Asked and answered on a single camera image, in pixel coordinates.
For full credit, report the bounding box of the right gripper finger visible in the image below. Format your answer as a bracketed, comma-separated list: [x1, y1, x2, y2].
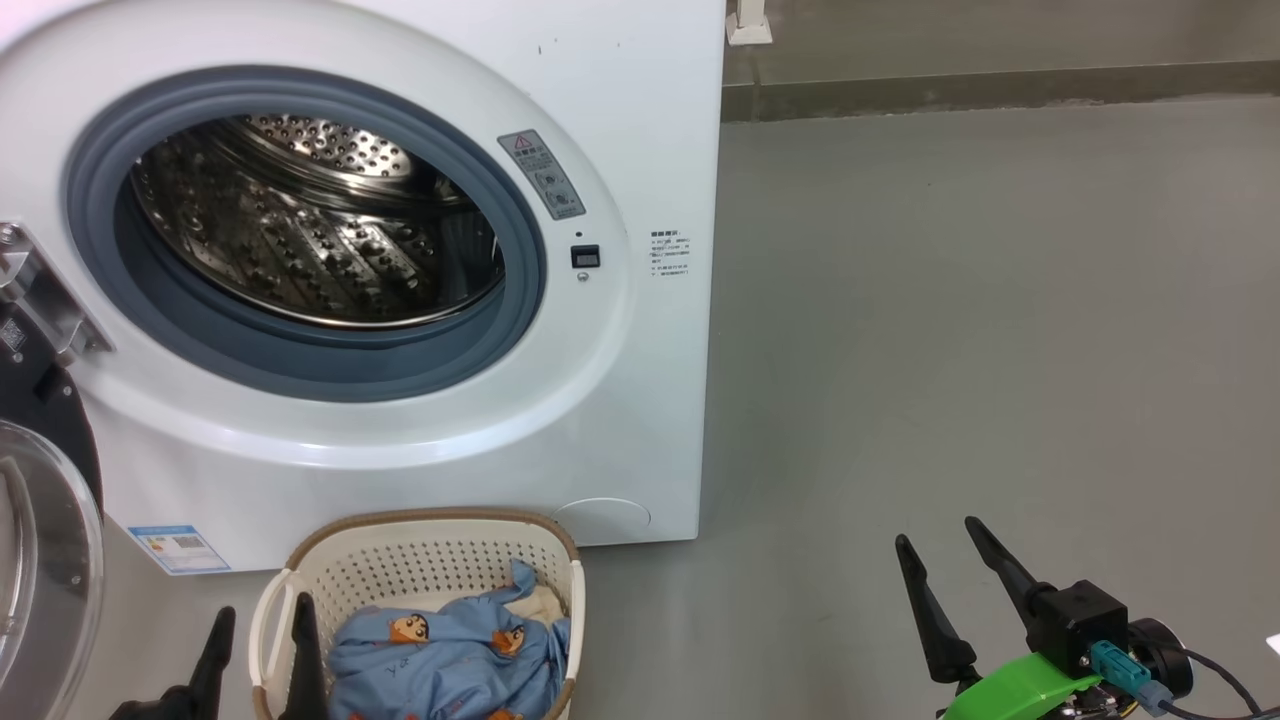
[893, 533, 981, 687]
[963, 515, 1051, 626]

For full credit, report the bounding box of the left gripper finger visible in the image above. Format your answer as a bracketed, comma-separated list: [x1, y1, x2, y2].
[278, 592, 329, 720]
[186, 605, 238, 703]

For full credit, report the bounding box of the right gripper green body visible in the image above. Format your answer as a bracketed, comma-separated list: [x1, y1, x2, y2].
[938, 617, 1197, 720]

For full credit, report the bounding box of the blue cartoon print garment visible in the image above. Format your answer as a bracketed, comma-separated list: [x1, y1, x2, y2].
[328, 560, 573, 720]

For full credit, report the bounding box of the black round glass washer door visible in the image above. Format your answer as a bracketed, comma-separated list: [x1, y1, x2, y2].
[0, 300, 106, 720]

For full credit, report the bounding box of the cream white cloth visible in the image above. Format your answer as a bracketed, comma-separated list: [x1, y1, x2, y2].
[500, 585, 563, 626]

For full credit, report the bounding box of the cream perforated laundry basket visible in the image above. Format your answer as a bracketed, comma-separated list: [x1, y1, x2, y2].
[248, 507, 586, 720]

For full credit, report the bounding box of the grey rubber door gasket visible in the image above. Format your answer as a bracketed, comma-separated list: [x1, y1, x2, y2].
[62, 65, 548, 403]

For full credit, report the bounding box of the white front-load washing machine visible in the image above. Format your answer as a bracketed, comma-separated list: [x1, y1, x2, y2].
[0, 0, 728, 576]

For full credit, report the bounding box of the metal door hinge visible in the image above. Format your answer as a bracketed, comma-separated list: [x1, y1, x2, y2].
[0, 222, 113, 366]

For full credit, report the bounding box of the blue energy label sticker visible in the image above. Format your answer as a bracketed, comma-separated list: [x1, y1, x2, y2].
[128, 523, 233, 576]

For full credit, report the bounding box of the steel washer drum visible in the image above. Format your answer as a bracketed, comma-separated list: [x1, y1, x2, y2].
[130, 112, 506, 329]

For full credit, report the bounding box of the small black text sticker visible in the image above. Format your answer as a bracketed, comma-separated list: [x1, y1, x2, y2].
[650, 228, 693, 279]

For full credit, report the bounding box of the grey warning sticker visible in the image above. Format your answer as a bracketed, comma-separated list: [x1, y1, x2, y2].
[497, 128, 587, 221]

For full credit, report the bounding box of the right camera cable teal plug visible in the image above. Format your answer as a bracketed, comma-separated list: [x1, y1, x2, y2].
[1090, 640, 1280, 720]

